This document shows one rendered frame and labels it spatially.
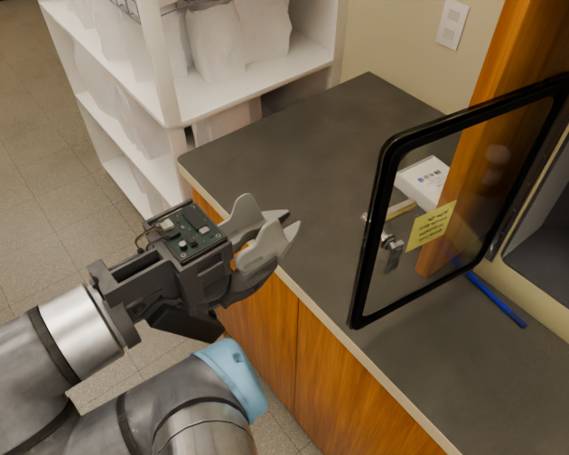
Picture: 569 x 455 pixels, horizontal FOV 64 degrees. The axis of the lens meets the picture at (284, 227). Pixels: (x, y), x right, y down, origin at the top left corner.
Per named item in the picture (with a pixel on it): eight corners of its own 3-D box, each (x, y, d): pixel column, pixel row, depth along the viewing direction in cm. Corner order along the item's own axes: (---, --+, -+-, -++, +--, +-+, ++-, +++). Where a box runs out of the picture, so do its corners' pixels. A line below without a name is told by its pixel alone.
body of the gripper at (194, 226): (240, 240, 40) (110, 315, 35) (246, 294, 46) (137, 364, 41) (195, 192, 44) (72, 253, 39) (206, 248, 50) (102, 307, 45)
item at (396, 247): (398, 270, 66) (406, 245, 62) (387, 276, 65) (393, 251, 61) (390, 261, 67) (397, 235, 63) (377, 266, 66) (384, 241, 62)
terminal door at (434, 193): (480, 264, 87) (580, 70, 58) (347, 332, 77) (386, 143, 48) (476, 261, 88) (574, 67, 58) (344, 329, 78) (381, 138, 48)
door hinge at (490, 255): (480, 254, 88) (577, 65, 59) (491, 262, 87) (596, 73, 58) (475, 258, 88) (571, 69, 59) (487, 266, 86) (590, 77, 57)
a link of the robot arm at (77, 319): (92, 394, 40) (58, 328, 44) (140, 363, 42) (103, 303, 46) (60, 355, 34) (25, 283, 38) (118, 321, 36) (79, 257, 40)
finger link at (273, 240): (318, 208, 45) (237, 249, 41) (314, 246, 49) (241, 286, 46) (299, 190, 47) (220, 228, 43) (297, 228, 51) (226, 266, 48)
